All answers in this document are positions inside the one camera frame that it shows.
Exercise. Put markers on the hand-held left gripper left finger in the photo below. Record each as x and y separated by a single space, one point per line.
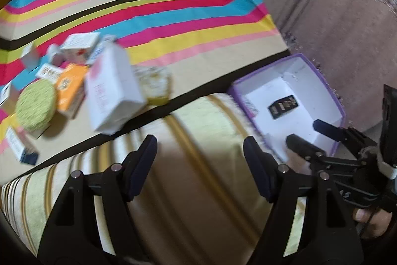
141 165

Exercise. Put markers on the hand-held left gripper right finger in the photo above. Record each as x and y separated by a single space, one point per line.
259 172

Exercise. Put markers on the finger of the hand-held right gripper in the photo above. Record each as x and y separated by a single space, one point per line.
328 128
302 145

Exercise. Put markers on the purple cardboard box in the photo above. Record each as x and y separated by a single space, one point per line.
310 81

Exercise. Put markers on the orange box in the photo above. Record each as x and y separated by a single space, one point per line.
72 88

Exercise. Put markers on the long silver blue-print box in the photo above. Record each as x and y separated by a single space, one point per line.
20 144

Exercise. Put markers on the person's right hand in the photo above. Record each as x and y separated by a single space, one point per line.
372 221

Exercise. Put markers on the small black packet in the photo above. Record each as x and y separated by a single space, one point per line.
283 107

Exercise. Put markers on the large white carton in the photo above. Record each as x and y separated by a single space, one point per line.
114 94

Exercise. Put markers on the yellow patterned packet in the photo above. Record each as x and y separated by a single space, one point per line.
155 83

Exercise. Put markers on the round green tin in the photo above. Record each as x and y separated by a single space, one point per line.
35 105

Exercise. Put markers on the white blue-striped box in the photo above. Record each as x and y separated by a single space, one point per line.
100 46

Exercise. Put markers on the small white red-print box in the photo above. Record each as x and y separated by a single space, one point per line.
76 55

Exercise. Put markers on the white box with yellow edge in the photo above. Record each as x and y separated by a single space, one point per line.
49 72

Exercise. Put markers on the white box with text panel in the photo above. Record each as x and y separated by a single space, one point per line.
80 41

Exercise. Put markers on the small white bottle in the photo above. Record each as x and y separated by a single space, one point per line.
55 54

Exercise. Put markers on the small white blue box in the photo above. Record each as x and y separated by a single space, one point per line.
6 92

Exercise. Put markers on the small plain white box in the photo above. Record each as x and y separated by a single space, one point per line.
30 56

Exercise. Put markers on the colourful striped cloth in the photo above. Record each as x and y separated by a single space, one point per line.
155 4

